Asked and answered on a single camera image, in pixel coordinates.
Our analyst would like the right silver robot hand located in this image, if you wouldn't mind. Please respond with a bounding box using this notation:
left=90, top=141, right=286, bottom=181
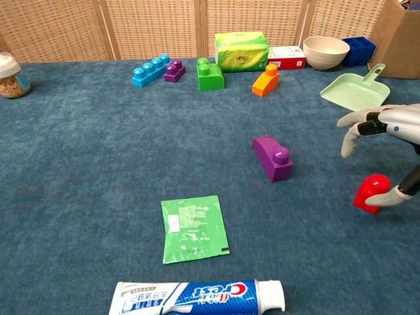
left=336, top=103, right=420, bottom=209

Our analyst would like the red toy block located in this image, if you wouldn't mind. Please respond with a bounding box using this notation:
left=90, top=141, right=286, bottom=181
left=352, top=173, right=392, bottom=215

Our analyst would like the purple toy block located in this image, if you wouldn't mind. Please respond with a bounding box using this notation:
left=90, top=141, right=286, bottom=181
left=251, top=135, right=294, bottom=184

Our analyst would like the orange toy block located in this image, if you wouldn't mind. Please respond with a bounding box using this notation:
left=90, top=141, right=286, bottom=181
left=251, top=64, right=280, bottom=98

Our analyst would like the green toy block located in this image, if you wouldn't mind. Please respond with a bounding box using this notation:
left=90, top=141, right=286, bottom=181
left=196, top=57, right=226, bottom=92

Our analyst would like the small purple two-stud block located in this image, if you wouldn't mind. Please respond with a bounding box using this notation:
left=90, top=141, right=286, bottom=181
left=163, top=58, right=186, bottom=83

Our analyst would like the cyan long toy block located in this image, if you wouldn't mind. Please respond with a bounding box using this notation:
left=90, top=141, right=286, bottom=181
left=131, top=52, right=171, bottom=89

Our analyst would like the light green dustpan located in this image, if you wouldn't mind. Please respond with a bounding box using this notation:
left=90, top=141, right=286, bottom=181
left=320, top=63, right=391, bottom=113

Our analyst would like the cardboard box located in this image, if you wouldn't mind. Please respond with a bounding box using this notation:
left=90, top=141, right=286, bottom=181
left=367, top=0, right=420, bottom=80

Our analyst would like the blue compartment tray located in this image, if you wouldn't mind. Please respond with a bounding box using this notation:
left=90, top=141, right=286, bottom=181
left=341, top=36, right=377, bottom=68

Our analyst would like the beige bowl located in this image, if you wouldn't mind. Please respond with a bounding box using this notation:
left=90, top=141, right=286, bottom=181
left=302, top=35, right=350, bottom=71

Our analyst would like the red and white box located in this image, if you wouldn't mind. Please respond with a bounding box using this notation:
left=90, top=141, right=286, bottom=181
left=267, top=45, right=308, bottom=71

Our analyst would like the green tissue pack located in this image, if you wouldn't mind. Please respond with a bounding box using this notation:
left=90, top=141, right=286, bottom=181
left=214, top=31, right=270, bottom=74

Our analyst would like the green sachet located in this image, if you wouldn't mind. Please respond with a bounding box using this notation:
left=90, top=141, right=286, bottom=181
left=160, top=195, right=231, bottom=265

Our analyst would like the woven folding screen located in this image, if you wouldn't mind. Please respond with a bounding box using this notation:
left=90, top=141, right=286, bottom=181
left=0, top=0, right=388, bottom=64

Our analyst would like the blue white toothpaste tube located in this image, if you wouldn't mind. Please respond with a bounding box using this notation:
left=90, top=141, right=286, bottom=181
left=108, top=279, right=286, bottom=315

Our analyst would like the glass jar with white lid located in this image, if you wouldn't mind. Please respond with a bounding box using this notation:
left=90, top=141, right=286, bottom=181
left=0, top=51, right=32, bottom=99

